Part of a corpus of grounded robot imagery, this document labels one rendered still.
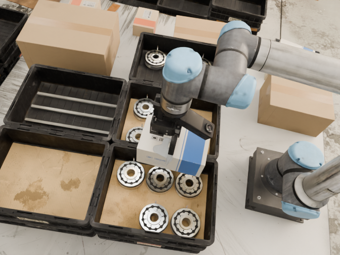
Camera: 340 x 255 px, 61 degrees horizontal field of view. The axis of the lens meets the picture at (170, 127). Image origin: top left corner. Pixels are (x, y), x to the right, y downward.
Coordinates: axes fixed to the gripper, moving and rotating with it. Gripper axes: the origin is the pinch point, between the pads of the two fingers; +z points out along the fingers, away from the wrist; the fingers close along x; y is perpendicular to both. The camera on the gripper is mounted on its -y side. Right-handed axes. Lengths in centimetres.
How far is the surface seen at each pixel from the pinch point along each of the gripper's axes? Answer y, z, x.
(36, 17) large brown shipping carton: 78, 20, -59
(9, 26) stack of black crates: 133, 72, -98
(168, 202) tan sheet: -3.0, 27.9, 9.5
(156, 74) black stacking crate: 16, 28, -49
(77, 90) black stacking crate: 47, 28, -29
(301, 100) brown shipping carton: -52, 25, -52
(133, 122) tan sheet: 18.9, 27.8, -20.1
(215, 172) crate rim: -16.8, 18.0, -2.4
